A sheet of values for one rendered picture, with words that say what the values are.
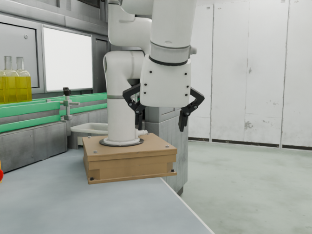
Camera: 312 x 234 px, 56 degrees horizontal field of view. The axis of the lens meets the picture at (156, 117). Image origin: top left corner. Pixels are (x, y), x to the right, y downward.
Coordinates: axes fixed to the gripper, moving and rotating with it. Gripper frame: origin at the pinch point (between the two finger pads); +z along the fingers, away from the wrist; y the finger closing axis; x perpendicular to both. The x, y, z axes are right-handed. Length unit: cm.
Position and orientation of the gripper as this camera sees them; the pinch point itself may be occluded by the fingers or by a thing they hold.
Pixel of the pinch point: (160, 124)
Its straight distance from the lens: 64.2
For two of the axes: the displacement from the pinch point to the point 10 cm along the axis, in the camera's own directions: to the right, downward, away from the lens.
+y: -9.9, -0.4, -1.1
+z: -0.9, 8.5, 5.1
